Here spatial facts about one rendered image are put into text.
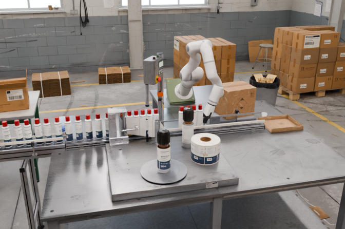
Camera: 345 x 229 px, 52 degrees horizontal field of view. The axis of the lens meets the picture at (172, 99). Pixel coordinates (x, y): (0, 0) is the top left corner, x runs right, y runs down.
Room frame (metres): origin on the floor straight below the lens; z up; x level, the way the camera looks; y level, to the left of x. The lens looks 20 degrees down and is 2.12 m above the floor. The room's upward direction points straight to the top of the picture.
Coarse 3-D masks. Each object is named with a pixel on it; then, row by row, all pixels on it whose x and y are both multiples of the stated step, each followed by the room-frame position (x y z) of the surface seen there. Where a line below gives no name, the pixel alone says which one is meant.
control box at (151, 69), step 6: (144, 60) 2.64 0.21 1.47; (150, 60) 2.64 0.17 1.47; (156, 60) 2.65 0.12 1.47; (144, 66) 2.64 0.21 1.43; (150, 66) 2.62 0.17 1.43; (156, 66) 2.64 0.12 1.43; (162, 66) 2.74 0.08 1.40; (144, 72) 2.64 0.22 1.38; (150, 72) 2.62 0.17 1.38; (156, 72) 2.63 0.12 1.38; (144, 78) 2.64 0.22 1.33; (150, 78) 2.62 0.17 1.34; (156, 78) 2.63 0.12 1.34; (162, 78) 2.74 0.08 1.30; (150, 84) 2.62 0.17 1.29
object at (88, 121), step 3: (87, 114) 2.50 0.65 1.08; (87, 117) 2.49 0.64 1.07; (87, 120) 2.48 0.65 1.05; (90, 120) 2.49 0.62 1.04; (87, 123) 2.48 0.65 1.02; (90, 123) 2.49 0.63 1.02; (87, 126) 2.48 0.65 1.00; (90, 126) 2.49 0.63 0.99; (87, 129) 2.48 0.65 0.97; (90, 129) 2.48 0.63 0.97; (87, 132) 2.48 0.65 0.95; (90, 132) 2.48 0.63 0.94; (87, 135) 2.48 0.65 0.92; (90, 135) 2.48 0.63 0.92; (87, 138) 2.48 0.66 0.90; (90, 138) 2.48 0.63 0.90
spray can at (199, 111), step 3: (198, 105) 2.70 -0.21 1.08; (201, 105) 2.70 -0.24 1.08; (198, 108) 2.70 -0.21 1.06; (201, 108) 2.69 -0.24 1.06; (198, 111) 2.69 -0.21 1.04; (201, 111) 2.68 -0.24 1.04; (198, 114) 2.69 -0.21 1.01; (201, 114) 2.68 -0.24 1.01; (198, 117) 2.69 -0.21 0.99; (201, 117) 2.68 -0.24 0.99; (198, 120) 2.69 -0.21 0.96; (201, 120) 2.69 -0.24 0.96; (198, 123) 2.69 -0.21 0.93; (201, 123) 2.69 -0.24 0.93
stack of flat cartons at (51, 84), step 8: (48, 72) 6.44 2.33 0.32; (56, 72) 6.46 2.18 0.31; (64, 72) 6.46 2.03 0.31; (32, 80) 5.95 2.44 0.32; (40, 80) 5.97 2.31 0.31; (48, 80) 5.99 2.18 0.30; (56, 80) 6.04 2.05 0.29; (64, 80) 6.08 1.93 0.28; (40, 88) 5.93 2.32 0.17; (48, 88) 5.98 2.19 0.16; (56, 88) 6.03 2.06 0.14; (64, 88) 6.07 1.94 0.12; (40, 96) 5.92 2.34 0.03; (48, 96) 5.97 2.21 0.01
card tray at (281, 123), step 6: (288, 114) 3.03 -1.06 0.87; (270, 120) 2.98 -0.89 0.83; (276, 120) 2.98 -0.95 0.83; (282, 120) 2.98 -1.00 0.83; (288, 120) 2.98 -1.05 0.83; (294, 120) 2.92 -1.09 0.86; (270, 126) 2.84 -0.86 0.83; (276, 126) 2.84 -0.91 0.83; (282, 126) 2.84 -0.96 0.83; (288, 126) 2.84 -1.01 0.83; (294, 126) 2.76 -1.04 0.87; (300, 126) 2.78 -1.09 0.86
